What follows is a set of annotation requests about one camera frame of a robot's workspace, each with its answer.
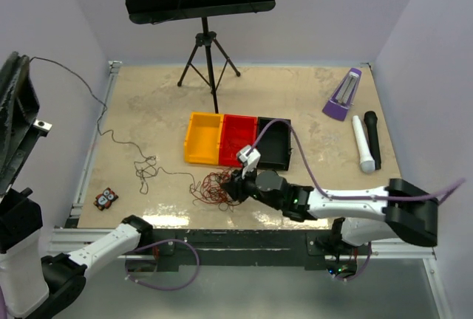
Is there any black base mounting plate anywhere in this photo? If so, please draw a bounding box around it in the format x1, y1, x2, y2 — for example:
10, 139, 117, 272
132, 229, 368, 272

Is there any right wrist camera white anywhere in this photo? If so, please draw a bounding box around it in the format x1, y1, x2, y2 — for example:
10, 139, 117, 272
236, 145, 261, 179

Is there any purple metronome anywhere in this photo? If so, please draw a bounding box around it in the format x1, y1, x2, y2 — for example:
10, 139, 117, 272
322, 68, 362, 122

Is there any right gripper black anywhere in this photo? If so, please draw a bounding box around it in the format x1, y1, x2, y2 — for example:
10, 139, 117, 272
220, 164, 283, 211

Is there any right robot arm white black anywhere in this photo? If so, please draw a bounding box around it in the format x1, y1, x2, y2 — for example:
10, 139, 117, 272
220, 170, 439, 255

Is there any black plastic bin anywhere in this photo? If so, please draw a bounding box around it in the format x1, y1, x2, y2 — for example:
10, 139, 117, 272
256, 120, 291, 171

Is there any yellow plastic bin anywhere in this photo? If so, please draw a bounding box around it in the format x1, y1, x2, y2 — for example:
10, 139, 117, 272
184, 112, 224, 165

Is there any black microphone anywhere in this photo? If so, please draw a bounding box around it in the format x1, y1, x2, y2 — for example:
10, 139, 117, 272
364, 111, 381, 170

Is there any red plastic bin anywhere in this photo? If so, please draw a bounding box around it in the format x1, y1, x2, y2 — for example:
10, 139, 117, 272
219, 114, 257, 167

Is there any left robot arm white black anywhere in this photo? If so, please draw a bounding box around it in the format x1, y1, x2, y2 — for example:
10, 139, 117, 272
1, 52, 153, 318

